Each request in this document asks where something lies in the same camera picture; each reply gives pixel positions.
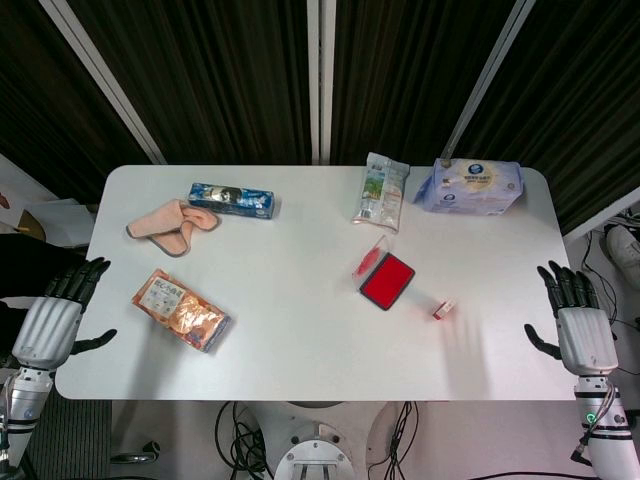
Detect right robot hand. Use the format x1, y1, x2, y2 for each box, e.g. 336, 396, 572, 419
523, 259, 620, 375

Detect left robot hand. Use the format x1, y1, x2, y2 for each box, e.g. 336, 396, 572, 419
10, 257, 118, 372

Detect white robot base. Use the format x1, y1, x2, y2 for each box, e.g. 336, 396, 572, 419
244, 399, 401, 480

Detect person in black clothes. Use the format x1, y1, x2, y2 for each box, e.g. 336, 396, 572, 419
0, 233, 87, 346

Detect white shoe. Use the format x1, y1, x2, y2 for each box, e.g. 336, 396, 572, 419
606, 224, 640, 281

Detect orange snack package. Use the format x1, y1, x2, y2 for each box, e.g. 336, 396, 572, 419
131, 268, 233, 355

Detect pink cloth with grey edge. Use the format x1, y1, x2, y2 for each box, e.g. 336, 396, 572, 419
125, 198, 223, 259

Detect black chrome chair base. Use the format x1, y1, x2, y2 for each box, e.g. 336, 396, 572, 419
110, 439, 162, 464

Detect blue white tissue pack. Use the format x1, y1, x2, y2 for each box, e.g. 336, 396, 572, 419
412, 157, 526, 217

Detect red ink pad with lid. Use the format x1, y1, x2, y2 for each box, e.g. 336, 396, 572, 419
350, 234, 417, 312

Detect black curtain panel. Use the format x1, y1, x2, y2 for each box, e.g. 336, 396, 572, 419
449, 0, 640, 236
0, 0, 154, 204
329, 0, 521, 166
69, 0, 321, 166

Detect green white snack bag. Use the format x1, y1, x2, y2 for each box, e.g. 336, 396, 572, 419
350, 152, 411, 235

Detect black floor cables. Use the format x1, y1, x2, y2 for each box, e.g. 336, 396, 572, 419
579, 229, 640, 351

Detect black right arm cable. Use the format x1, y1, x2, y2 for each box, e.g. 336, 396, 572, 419
570, 384, 621, 464

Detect white frame pole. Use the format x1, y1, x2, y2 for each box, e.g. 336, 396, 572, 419
305, 0, 337, 165
442, 0, 536, 161
562, 184, 640, 246
39, 0, 167, 165

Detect black cable bundle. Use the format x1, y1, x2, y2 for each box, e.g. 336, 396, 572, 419
214, 401, 274, 480
367, 401, 426, 480

